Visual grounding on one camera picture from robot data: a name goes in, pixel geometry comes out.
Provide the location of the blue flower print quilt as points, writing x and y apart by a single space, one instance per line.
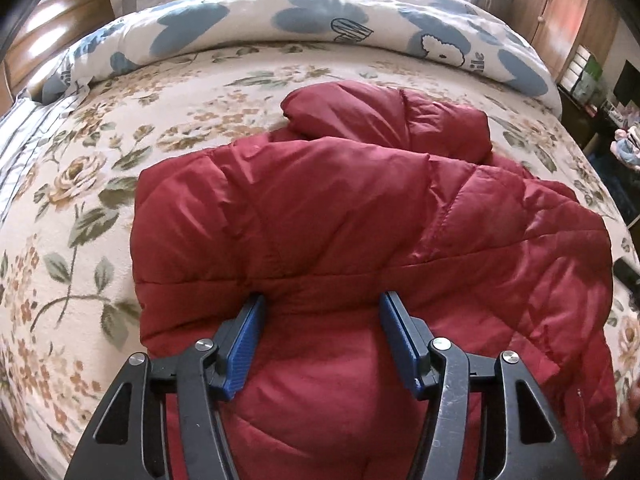
240 15

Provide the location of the person's right hand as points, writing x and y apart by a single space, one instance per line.
629 417

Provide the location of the red puffer jacket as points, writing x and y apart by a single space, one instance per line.
350 210

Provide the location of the wooden wardrobe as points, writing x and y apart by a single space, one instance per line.
565 5

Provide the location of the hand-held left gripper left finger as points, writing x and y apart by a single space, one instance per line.
244 347

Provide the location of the grey striped pillow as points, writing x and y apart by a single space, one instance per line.
25 140

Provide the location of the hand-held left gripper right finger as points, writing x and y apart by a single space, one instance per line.
400 347

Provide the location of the floral bed blanket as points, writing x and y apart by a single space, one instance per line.
75 220

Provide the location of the wooden headboard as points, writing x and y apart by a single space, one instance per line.
55 20

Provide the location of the pastel figurines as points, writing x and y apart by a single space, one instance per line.
627 145

